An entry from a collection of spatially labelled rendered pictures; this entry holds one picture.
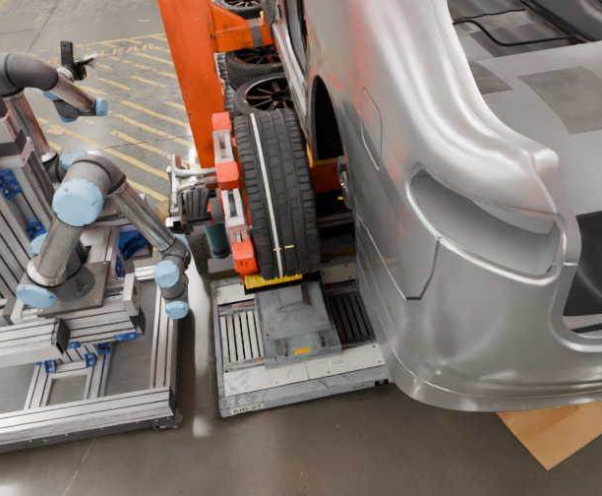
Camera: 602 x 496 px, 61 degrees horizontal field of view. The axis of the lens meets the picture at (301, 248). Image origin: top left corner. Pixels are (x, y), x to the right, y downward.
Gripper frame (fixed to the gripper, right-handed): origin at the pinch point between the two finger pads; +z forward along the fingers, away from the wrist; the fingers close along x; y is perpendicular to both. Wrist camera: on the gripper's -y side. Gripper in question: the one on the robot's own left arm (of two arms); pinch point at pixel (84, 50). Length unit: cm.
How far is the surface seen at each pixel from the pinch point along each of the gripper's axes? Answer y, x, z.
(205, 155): 31, 60, -26
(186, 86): -2, 55, -27
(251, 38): 59, 46, 170
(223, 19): 45, 26, 167
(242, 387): 105, 89, -98
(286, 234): 17, 105, -87
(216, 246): 58, 71, -56
